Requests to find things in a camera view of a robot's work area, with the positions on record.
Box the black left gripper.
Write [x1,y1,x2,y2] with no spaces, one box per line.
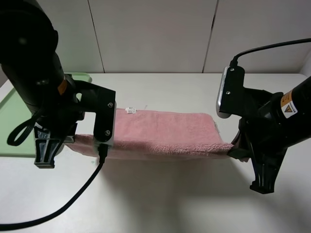
[34,74,103,169]

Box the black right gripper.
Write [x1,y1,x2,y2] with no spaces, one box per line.
[227,87,311,194]

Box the pink terry towel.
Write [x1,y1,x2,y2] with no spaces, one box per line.
[65,107,250,164]

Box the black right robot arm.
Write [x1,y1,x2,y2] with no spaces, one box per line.
[228,78,311,194]

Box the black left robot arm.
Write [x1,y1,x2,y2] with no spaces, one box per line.
[0,0,116,168]

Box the green plastic tray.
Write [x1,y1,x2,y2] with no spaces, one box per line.
[0,72,93,158]

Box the black left camera cable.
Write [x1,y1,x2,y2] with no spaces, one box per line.
[0,143,108,233]

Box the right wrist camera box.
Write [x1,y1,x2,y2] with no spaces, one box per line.
[216,66,245,119]

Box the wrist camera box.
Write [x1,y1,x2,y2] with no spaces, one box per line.
[93,88,117,146]
[216,66,245,119]

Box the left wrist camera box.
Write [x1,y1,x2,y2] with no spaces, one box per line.
[93,88,117,146]

